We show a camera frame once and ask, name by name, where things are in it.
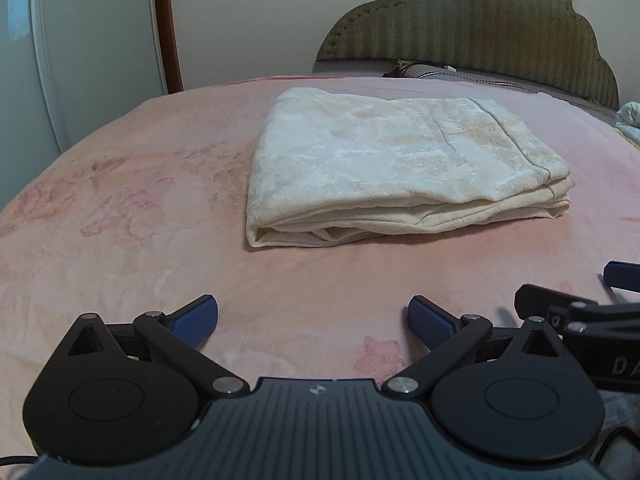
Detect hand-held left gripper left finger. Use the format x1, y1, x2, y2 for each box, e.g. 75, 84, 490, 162
65, 294, 251, 401

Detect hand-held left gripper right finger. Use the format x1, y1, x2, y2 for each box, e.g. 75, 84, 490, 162
382, 296, 574, 401

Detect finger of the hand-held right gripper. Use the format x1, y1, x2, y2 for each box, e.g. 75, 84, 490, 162
514, 284, 640, 336
603, 261, 640, 291

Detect cream pants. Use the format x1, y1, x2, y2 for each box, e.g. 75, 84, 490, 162
245, 86, 573, 250

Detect pink floral blanket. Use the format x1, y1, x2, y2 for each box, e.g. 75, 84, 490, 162
0, 75, 640, 461

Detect pale grey crumpled cloth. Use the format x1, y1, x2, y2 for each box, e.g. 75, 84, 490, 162
615, 101, 640, 131

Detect dark patterned pillow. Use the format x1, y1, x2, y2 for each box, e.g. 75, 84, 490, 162
382, 59, 458, 81

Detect olive padded headboard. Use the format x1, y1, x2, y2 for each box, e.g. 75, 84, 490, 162
314, 0, 621, 110

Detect white wardrobe door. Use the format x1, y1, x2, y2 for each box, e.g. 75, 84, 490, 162
0, 0, 168, 173

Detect brown wooden frame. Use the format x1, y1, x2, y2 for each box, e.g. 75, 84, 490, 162
151, 0, 184, 96

